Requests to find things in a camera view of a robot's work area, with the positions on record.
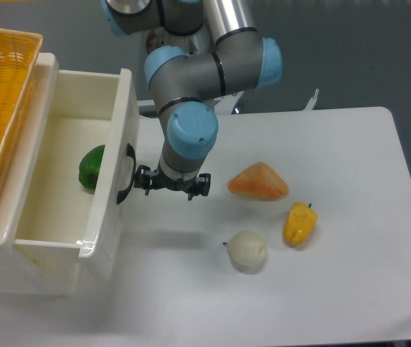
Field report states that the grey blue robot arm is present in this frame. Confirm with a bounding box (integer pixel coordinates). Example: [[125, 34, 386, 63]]
[[101, 1, 282, 197]]

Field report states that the white metal bracket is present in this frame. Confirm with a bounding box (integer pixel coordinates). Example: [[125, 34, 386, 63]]
[[303, 88, 320, 111]]

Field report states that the white drawer cabinet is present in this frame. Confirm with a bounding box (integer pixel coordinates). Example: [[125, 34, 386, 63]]
[[0, 53, 80, 295]]

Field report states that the green bell pepper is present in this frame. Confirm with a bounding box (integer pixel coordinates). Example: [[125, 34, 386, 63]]
[[78, 145, 105, 194]]

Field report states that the yellow bell pepper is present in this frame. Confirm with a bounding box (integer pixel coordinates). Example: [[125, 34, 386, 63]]
[[282, 202, 318, 247]]

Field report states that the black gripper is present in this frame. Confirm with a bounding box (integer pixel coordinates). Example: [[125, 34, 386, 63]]
[[134, 165, 212, 200]]

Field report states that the white pear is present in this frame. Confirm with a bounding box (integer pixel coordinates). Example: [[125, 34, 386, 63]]
[[222, 231, 268, 274]]

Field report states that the white top drawer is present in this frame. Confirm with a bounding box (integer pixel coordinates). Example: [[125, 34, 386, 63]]
[[16, 69, 139, 281]]

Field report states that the orange triangular bread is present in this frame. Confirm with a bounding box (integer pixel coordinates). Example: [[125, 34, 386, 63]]
[[228, 162, 290, 201]]

